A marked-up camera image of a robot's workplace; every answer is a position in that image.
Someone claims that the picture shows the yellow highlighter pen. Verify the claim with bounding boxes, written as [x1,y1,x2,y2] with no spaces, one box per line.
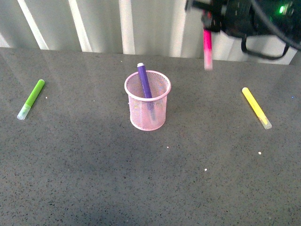
[242,87,272,129]

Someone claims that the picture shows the pink mesh pen cup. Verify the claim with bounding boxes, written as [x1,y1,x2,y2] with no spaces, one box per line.
[124,70,171,131]

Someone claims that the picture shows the pink highlighter pen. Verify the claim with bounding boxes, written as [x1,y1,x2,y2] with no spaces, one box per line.
[203,29,213,71]

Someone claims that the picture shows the purple highlighter pen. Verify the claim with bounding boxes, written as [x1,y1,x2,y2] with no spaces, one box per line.
[136,62,158,122]

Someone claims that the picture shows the white pleated curtain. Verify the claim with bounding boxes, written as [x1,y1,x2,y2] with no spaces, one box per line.
[0,0,301,65]

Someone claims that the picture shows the green highlighter pen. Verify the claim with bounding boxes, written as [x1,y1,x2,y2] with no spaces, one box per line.
[17,79,45,120]

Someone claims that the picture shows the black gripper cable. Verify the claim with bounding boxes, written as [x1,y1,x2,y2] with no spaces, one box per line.
[240,0,301,60]

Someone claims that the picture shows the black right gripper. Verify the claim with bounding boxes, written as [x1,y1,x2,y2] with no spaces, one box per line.
[185,0,295,38]

